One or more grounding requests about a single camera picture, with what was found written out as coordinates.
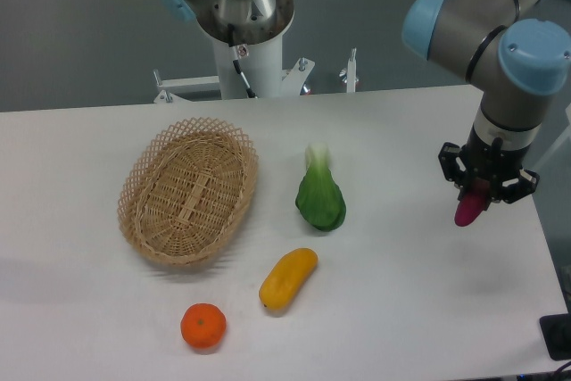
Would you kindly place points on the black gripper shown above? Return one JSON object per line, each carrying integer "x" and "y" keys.
{"x": 492, "y": 164}

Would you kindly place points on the purple sweet potato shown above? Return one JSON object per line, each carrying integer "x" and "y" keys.
{"x": 469, "y": 208}

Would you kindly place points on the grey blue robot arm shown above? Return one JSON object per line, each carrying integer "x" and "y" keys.
{"x": 519, "y": 64}

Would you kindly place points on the woven wicker basket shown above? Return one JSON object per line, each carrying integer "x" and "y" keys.
{"x": 188, "y": 192}

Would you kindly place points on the black device at table edge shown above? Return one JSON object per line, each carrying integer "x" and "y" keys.
{"x": 556, "y": 335}

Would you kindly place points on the green bok choy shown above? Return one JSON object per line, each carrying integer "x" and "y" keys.
{"x": 319, "y": 199}

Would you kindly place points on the yellow mango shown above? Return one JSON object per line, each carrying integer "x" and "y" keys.
{"x": 286, "y": 279}

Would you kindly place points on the orange mandarin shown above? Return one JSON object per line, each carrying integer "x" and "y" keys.
{"x": 203, "y": 326}

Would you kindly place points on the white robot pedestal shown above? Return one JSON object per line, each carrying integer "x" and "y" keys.
{"x": 247, "y": 41}

